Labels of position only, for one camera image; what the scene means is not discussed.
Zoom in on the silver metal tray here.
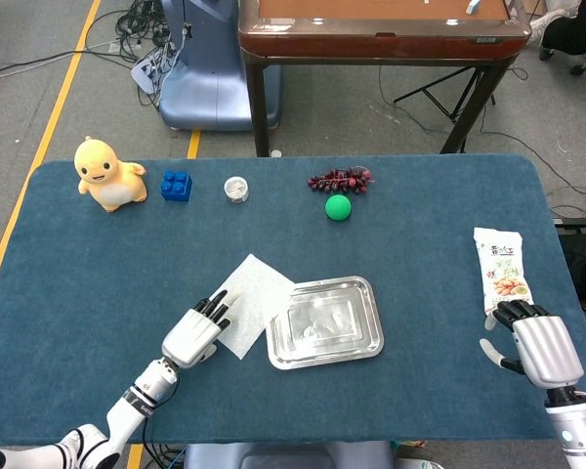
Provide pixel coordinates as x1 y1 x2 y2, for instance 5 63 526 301
266 275 386 371

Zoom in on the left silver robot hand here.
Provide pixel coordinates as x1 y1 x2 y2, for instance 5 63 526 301
160 288 243 370

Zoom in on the black cable tangle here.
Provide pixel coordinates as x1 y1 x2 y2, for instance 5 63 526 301
111 0 177 63

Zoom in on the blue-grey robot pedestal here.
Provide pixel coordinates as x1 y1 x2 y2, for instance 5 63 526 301
158 0 282 132

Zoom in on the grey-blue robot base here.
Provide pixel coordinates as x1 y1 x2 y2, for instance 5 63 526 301
183 442 397 469

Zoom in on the white paper napkin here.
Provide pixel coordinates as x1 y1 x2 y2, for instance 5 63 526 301
208 252 297 362

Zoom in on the yellow plush dinosaur toy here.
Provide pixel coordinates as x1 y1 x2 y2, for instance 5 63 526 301
73 135 148 214

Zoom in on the white snack packet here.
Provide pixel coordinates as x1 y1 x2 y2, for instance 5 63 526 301
473 227 536 317

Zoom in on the dark red grape bunch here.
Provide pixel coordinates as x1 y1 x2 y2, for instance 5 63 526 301
307 165 376 195

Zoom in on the brown mahjong table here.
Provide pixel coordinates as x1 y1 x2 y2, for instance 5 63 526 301
237 0 533 157

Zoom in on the blue building block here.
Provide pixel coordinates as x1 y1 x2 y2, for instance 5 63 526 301
160 169 194 203

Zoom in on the black office chair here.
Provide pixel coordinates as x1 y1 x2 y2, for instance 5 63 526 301
539 0 586 77

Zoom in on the black tripod stand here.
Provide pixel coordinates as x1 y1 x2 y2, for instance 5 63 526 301
393 65 497 123

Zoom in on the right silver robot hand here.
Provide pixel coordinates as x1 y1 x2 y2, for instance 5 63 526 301
479 299 586 391

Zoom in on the white power strip with plugs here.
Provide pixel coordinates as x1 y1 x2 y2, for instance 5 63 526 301
130 41 180 95

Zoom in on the blue felt table cover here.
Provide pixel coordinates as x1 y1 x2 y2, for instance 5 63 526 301
0 153 586 447

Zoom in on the green ball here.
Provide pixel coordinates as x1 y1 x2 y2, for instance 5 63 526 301
324 193 353 222

